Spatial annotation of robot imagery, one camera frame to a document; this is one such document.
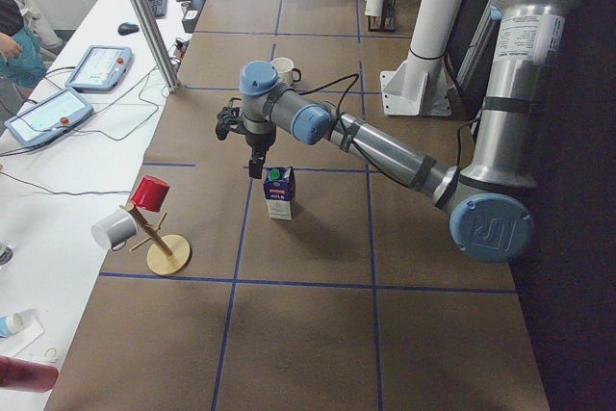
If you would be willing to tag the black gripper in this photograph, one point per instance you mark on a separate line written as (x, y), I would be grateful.
(259, 142)

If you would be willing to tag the blue white milk carton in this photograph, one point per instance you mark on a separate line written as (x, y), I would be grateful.
(279, 191)

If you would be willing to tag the white smiley face mug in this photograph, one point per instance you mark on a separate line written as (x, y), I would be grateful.
(287, 72)

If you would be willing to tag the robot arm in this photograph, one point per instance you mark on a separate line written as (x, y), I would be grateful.
(485, 200)

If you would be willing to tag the red cup on tree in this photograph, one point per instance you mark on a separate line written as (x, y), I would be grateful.
(150, 193)

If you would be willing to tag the white cup on tree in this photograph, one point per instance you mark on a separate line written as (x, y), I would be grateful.
(112, 232)

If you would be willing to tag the white ribbed cup on rack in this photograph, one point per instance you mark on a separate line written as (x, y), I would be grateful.
(374, 8)

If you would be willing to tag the wooden mug tree stand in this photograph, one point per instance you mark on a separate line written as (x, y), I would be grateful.
(166, 254)

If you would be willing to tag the far teach pendant tablet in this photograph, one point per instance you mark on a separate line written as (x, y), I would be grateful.
(101, 69)

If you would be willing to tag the teach pendant tablet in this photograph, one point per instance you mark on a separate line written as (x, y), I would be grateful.
(101, 69)
(50, 118)

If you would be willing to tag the black computer mouse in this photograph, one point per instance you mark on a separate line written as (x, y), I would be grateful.
(127, 28)

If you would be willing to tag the near teach pendant tablet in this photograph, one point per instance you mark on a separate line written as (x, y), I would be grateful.
(50, 118)

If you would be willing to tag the person at desk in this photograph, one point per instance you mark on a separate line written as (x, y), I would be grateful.
(21, 61)

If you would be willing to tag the small lying bottle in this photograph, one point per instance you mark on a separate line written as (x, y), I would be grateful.
(10, 325)

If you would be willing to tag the red thermos bottle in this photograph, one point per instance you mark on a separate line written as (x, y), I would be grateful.
(21, 375)

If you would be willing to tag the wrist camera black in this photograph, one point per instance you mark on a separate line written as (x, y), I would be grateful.
(228, 119)

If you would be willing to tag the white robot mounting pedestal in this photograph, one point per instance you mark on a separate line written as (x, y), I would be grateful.
(419, 85)

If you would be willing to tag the aluminium frame post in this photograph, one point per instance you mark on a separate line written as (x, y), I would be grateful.
(155, 43)

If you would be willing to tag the black wire cup rack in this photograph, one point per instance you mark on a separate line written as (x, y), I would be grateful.
(389, 26)

